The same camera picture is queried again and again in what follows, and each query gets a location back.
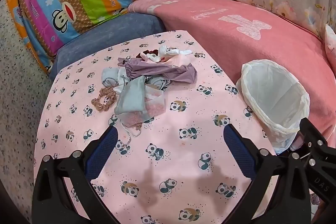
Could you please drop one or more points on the pink panda print tablecloth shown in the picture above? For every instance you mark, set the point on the pink panda print tablecloth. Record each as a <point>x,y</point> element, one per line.
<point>170,161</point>

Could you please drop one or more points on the grey fabric pouch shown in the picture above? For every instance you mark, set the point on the grey fabric pouch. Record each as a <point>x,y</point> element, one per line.
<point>131,98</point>

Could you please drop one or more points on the brown scrunchie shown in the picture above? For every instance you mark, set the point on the brown scrunchie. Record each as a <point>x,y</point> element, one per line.
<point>102,91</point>

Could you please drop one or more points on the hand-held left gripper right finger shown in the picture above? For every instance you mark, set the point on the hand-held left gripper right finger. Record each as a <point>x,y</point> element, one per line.
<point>236,142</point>

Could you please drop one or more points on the dark red velvet scrunchie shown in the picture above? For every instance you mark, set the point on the dark red velvet scrunchie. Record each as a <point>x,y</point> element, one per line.
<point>151,51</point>

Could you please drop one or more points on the clear bag with pink contents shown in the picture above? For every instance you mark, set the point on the clear bag with pink contents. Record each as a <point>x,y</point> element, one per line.
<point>155,106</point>

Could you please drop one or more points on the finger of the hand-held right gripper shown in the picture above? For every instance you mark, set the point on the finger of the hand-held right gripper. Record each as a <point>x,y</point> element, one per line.
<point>319,161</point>

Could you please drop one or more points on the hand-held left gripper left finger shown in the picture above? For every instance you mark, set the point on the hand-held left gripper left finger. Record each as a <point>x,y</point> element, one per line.
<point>105,145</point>

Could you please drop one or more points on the blue velvet cushion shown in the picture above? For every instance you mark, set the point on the blue velvet cushion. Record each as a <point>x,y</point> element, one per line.
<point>105,35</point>

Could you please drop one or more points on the bin with white plastic liner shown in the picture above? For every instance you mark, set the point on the bin with white plastic liner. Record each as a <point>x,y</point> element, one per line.
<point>273,92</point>

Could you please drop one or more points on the pale pink pillow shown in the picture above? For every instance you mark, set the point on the pale pink pillow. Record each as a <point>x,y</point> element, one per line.
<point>331,40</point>

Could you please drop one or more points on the pink blanket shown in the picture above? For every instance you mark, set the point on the pink blanket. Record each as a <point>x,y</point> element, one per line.
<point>236,37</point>

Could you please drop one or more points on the light blue cloth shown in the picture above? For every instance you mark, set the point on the light blue cloth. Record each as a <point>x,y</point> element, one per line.
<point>110,77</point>

